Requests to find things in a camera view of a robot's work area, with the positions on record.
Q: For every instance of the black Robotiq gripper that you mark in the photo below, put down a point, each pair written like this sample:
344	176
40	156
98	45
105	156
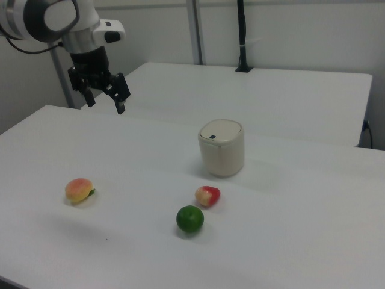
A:
90	64

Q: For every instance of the cream flip-lid garbage bin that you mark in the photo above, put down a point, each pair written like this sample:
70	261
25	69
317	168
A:
222	150

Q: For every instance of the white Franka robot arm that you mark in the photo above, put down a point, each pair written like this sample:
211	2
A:
33	18

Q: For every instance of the orange-yellow toy peach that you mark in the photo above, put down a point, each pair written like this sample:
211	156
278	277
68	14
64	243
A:
77	191

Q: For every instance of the red toy strawberry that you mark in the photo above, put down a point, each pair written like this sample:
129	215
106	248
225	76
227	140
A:
208	195

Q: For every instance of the green toy lime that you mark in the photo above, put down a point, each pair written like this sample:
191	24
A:
190	219

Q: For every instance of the grey partition post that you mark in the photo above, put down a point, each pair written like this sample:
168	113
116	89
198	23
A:
61	84
197	30

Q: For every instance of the black camera stand pole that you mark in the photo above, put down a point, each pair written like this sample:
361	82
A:
243	36

